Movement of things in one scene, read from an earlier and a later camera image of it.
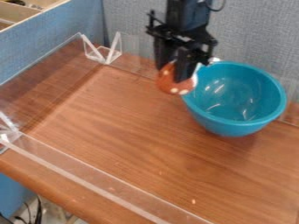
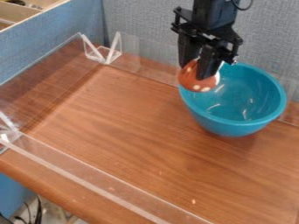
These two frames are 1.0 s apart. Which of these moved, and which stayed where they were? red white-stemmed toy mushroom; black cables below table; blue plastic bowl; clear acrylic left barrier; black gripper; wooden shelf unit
Moved: red white-stemmed toy mushroom; black gripper
Stayed: clear acrylic left barrier; wooden shelf unit; blue plastic bowl; black cables below table
